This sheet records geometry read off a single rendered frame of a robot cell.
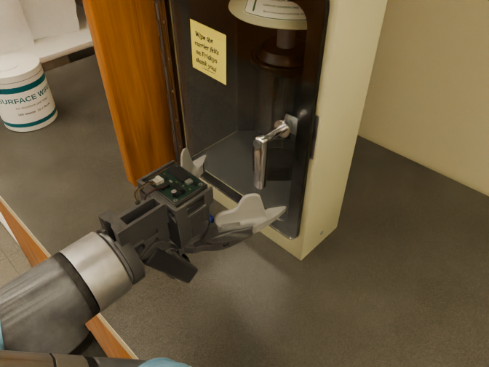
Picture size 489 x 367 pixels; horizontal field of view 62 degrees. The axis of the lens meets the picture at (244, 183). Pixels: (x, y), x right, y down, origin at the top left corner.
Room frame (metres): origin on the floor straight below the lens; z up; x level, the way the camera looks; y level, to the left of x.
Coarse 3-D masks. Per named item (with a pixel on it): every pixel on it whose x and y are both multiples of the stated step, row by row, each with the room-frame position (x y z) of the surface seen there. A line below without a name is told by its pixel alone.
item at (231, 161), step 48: (192, 0) 0.59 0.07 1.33; (240, 0) 0.53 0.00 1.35; (288, 0) 0.47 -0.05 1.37; (240, 48) 0.53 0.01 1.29; (288, 48) 0.47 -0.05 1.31; (192, 96) 0.61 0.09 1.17; (240, 96) 0.53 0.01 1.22; (288, 96) 0.47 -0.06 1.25; (192, 144) 0.62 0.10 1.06; (240, 144) 0.53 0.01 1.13; (288, 144) 0.46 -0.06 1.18; (240, 192) 0.53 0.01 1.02; (288, 192) 0.46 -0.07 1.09
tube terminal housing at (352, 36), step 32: (352, 0) 0.46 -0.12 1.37; (384, 0) 0.52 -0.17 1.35; (352, 32) 0.47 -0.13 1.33; (352, 64) 0.48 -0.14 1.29; (320, 96) 0.45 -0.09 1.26; (352, 96) 0.49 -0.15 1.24; (320, 128) 0.44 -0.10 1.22; (352, 128) 0.51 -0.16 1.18; (320, 160) 0.45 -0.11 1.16; (320, 192) 0.46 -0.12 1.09; (320, 224) 0.48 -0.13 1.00
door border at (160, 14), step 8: (160, 0) 0.65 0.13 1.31; (160, 8) 0.65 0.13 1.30; (160, 16) 0.65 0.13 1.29; (160, 24) 0.65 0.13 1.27; (160, 40) 0.65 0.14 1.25; (168, 40) 0.64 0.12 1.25; (160, 48) 0.65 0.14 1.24; (168, 48) 0.64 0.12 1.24; (168, 56) 0.65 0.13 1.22; (168, 64) 0.65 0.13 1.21; (168, 72) 0.65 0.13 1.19; (168, 80) 0.65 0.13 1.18; (168, 96) 0.65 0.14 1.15; (168, 104) 0.65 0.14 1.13; (176, 104) 0.64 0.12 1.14; (176, 112) 0.64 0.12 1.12; (176, 120) 0.64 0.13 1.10; (176, 128) 0.65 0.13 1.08; (176, 136) 0.65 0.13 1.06; (176, 144) 0.65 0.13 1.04
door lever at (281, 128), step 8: (280, 120) 0.47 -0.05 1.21; (280, 128) 0.46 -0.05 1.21; (288, 128) 0.46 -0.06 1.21; (256, 136) 0.44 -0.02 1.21; (264, 136) 0.44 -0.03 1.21; (272, 136) 0.45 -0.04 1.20; (280, 136) 0.47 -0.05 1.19; (256, 144) 0.43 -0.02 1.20; (264, 144) 0.43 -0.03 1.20; (256, 152) 0.44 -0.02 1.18; (264, 152) 0.43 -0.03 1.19; (256, 160) 0.44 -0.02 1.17; (264, 160) 0.43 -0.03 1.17; (256, 168) 0.44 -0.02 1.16; (264, 168) 0.43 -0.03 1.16; (256, 176) 0.44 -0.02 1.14; (264, 176) 0.43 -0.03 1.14; (256, 184) 0.44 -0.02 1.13; (264, 184) 0.44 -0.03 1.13
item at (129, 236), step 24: (168, 168) 0.37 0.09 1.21; (144, 192) 0.34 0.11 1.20; (168, 192) 0.33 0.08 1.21; (192, 192) 0.33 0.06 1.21; (120, 216) 0.29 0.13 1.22; (144, 216) 0.29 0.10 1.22; (168, 216) 0.31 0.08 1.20; (192, 216) 0.31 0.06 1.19; (120, 240) 0.27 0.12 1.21; (144, 240) 0.29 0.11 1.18; (168, 240) 0.31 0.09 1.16; (192, 240) 0.31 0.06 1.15
